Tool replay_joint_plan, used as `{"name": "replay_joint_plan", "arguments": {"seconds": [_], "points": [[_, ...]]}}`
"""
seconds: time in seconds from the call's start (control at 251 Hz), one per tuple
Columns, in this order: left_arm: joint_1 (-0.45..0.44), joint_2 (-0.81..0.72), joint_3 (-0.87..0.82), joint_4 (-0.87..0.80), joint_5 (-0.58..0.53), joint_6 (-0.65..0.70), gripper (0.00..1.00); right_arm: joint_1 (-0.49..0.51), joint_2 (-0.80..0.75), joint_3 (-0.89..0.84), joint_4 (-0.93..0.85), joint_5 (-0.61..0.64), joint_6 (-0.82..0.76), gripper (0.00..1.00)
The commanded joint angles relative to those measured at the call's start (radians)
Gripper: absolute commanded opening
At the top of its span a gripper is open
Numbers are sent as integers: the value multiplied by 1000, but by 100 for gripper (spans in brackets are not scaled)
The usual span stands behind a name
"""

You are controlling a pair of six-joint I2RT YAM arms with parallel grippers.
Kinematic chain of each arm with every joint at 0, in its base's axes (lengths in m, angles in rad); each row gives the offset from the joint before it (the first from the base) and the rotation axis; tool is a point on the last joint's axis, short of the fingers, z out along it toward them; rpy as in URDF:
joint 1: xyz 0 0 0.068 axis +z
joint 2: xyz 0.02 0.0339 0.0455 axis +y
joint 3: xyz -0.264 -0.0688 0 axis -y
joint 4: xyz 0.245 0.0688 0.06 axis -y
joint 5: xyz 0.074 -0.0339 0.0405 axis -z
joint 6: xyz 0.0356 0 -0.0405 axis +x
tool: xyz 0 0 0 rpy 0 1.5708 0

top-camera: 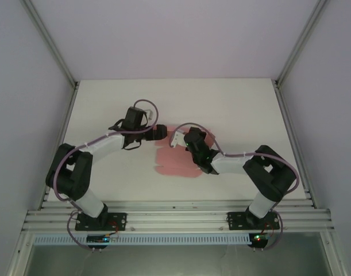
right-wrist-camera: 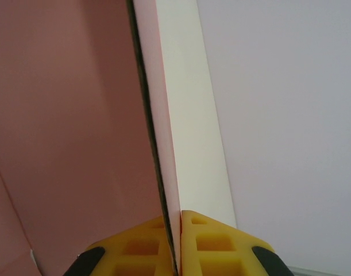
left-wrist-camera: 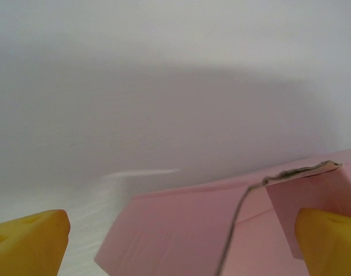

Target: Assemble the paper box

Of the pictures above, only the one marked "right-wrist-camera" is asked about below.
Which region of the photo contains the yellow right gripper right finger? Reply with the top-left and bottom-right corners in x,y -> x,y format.
179,209 -> 294,276

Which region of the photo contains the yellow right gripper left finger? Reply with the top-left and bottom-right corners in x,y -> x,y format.
65,214 -> 175,276

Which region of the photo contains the pink cloth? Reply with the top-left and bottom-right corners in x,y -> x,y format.
0,0 -> 238,276

